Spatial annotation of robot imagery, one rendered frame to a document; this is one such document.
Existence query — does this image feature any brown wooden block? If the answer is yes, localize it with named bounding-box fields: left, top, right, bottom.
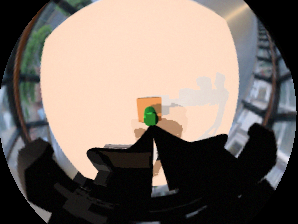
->
left=136, top=96, right=162, bottom=123

